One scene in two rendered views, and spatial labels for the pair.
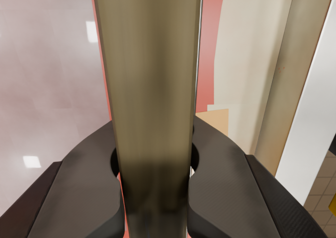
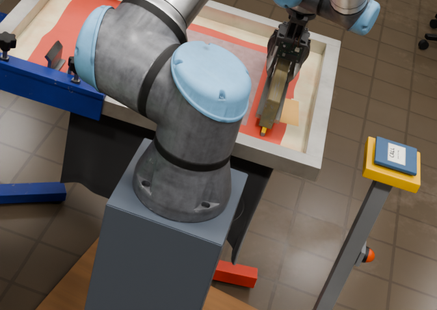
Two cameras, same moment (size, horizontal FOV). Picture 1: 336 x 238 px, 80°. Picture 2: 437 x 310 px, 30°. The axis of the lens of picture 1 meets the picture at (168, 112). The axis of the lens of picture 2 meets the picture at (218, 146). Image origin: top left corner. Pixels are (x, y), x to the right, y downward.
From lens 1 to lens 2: 1.98 m
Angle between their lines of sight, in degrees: 80
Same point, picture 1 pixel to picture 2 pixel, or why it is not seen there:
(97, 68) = (258, 80)
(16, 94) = not seen: hidden behind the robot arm
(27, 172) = not seen: hidden behind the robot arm
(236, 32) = (300, 88)
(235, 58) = (300, 91)
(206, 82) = (291, 93)
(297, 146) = (320, 98)
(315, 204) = not seen: outside the picture
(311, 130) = (323, 95)
